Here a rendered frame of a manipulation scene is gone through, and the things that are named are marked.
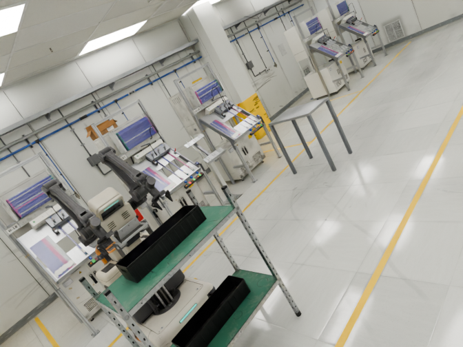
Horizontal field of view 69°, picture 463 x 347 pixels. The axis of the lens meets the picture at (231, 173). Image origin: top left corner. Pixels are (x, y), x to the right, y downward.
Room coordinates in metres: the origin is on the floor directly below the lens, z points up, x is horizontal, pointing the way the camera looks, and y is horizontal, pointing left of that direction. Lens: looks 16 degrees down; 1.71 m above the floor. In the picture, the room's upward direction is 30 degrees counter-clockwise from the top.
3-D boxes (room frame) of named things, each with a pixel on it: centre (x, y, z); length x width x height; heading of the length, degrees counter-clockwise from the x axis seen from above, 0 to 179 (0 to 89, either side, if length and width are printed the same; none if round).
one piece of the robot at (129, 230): (2.31, 0.85, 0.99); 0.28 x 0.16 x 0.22; 126
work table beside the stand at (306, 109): (4.17, -1.12, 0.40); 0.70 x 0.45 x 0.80; 32
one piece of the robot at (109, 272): (2.62, 1.08, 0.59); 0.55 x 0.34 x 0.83; 126
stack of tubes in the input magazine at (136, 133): (4.69, 0.86, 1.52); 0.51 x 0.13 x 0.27; 126
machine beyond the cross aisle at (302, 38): (7.72, -3.05, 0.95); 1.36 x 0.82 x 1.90; 36
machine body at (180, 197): (4.76, 0.98, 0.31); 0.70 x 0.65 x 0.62; 126
